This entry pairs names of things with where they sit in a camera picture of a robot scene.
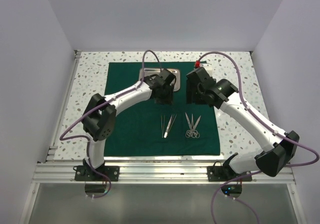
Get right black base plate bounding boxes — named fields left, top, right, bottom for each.
left=206, top=166, right=250, bottom=182

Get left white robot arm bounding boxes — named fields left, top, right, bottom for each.
left=81, top=69, right=177, bottom=181

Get steel tweezers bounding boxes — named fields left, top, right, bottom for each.
left=169, top=114, right=177, bottom=131
left=160, top=115, right=166, bottom=138

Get dark green surgical cloth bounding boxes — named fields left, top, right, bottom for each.
left=104, top=62, right=221, bottom=157

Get steel surgical scissors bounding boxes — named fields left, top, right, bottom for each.
left=185, top=113, right=193, bottom=138

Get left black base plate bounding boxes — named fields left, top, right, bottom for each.
left=73, top=165, right=120, bottom=182

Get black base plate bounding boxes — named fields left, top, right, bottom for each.
left=206, top=166, right=250, bottom=182
left=73, top=165, right=120, bottom=182

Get steel hemostat forceps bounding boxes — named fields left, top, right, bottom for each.
left=185, top=113, right=198, bottom=138

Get aluminium mounting rail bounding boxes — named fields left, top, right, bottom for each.
left=20, top=156, right=307, bottom=224

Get stainless steel instrument tray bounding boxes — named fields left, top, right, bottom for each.
left=138, top=68, right=181, bottom=92

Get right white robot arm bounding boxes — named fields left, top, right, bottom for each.
left=186, top=67, right=300, bottom=181

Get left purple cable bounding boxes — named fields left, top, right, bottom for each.
left=59, top=50, right=163, bottom=200

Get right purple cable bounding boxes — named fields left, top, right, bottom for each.
left=197, top=51, right=320, bottom=224

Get purple cable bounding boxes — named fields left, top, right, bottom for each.
left=197, top=51, right=320, bottom=224
left=59, top=50, right=163, bottom=200

